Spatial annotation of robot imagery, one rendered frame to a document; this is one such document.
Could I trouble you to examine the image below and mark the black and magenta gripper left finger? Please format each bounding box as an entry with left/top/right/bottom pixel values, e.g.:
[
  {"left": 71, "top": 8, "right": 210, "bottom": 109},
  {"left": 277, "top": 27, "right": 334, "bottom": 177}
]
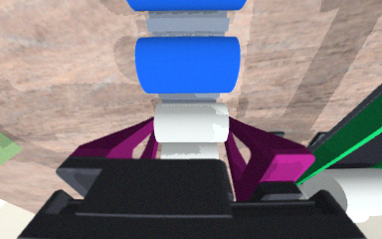
[{"left": 70, "top": 117, "right": 159, "bottom": 158}]

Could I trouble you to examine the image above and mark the blue cylinder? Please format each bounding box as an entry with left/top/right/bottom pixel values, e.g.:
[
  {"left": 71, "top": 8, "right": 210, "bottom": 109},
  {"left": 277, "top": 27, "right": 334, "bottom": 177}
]
[
  {"left": 126, "top": 0, "right": 247, "bottom": 12},
  {"left": 135, "top": 37, "right": 241, "bottom": 94}
]

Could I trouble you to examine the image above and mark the white cylinder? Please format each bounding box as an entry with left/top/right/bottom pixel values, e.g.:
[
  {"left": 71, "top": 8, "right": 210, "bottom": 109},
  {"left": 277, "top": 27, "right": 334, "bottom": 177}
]
[
  {"left": 154, "top": 103, "right": 229, "bottom": 142},
  {"left": 298, "top": 184, "right": 369, "bottom": 223},
  {"left": 303, "top": 168, "right": 382, "bottom": 217},
  {"left": 161, "top": 142, "right": 219, "bottom": 159}
]

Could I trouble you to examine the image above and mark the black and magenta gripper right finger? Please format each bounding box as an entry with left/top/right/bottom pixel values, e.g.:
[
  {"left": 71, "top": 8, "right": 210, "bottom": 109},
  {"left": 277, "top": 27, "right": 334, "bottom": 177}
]
[{"left": 224, "top": 117, "right": 315, "bottom": 201}]

